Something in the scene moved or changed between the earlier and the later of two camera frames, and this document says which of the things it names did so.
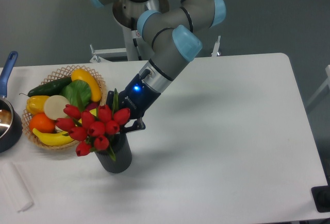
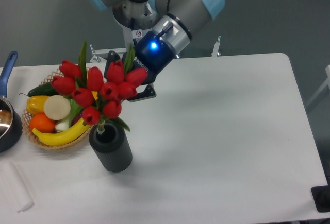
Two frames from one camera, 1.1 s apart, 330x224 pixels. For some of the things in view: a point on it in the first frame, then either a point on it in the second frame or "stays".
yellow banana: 52,139 stays
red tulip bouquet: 93,131 -> 100,101
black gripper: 138,98 -> 152,55
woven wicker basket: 65,72 stays
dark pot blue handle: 11,120 stays
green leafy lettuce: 78,92 -> 75,109
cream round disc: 54,106 stays
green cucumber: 51,88 stays
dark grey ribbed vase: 120,145 stays
